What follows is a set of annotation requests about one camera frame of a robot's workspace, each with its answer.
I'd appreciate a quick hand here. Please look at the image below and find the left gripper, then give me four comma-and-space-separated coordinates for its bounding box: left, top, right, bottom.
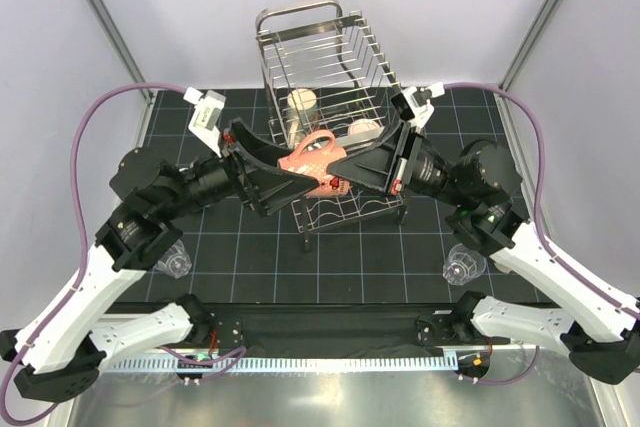
157, 118, 318, 221

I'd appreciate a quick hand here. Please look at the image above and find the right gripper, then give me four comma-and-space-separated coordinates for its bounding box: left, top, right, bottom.
323, 120, 470, 208

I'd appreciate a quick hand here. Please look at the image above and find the pink mug with handle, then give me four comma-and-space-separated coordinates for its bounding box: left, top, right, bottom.
347, 118, 383, 142

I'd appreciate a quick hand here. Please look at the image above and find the coral mug white interior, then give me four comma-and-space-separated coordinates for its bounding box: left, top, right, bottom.
278, 130, 351, 198

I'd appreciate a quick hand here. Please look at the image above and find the cream floral painted mug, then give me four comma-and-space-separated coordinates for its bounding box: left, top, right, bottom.
285, 88, 318, 148

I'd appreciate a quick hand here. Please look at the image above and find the clear plastic cup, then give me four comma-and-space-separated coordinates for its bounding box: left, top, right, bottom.
154, 240, 193, 279
443, 243, 487, 286

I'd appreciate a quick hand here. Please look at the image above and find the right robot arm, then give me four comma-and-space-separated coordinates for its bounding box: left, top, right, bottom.
327, 122, 639, 385

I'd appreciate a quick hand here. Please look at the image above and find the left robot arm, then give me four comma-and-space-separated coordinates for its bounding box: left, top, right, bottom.
1, 119, 319, 404

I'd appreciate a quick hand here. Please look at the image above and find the black grid mat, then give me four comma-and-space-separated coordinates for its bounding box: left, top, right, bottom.
117, 88, 549, 304

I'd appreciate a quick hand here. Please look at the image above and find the brown metal-lined cup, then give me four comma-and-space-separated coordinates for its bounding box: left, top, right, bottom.
494, 260, 517, 275

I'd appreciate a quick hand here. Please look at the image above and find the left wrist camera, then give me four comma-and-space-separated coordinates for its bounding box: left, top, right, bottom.
183, 87, 226, 157

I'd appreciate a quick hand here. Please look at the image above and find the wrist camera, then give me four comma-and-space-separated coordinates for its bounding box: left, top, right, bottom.
391, 82, 445, 130
183, 87, 226, 157

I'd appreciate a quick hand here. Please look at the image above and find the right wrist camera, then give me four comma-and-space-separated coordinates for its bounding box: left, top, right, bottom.
391, 82, 445, 130

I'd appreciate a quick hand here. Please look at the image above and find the steel wire dish rack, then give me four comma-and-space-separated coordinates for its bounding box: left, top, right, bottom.
254, 0, 422, 252

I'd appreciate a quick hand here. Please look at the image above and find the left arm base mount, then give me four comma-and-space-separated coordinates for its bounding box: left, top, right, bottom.
200, 315, 245, 353

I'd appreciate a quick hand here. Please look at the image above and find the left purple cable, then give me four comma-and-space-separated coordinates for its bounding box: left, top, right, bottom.
0, 82, 189, 423

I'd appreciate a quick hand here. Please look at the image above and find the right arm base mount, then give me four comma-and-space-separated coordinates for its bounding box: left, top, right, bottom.
415, 311, 458, 347

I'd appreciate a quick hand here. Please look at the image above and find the aluminium frame rail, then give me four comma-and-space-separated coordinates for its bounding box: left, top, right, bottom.
59, 311, 601, 348

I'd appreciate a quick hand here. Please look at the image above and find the white slotted cable duct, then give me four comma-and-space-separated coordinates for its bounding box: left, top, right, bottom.
107, 351, 458, 374

